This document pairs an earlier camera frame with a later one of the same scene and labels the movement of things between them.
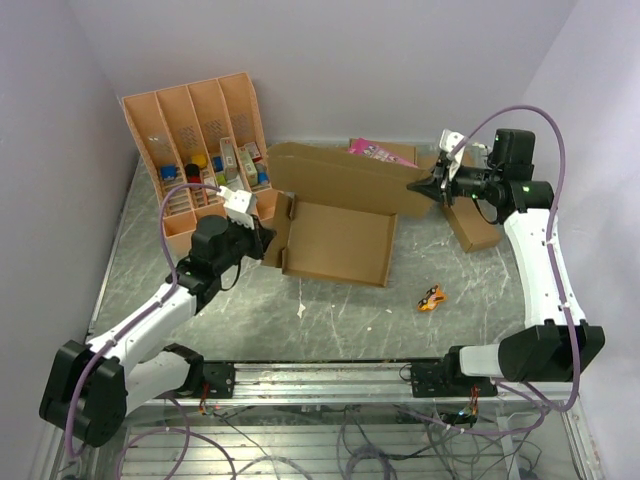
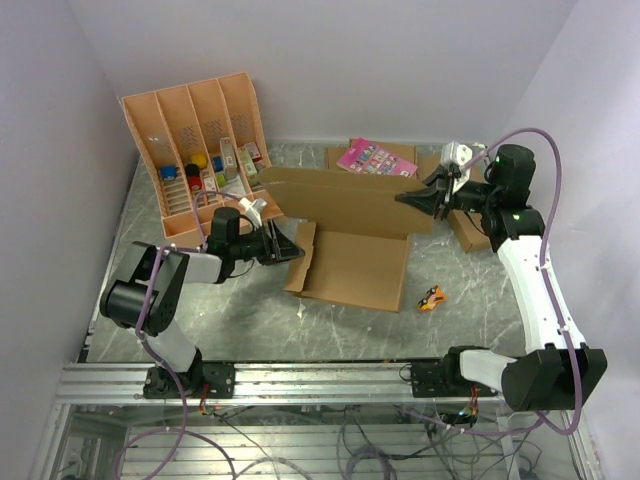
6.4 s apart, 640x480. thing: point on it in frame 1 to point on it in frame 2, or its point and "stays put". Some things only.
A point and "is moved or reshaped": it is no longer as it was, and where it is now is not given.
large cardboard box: x=337 y=211 is moved or reshaped
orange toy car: x=431 y=298 stays put
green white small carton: x=249 y=167 stays put
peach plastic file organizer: x=205 y=144 stays put
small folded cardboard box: x=475 y=232 stays put
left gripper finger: x=266 y=237 to x=285 y=249
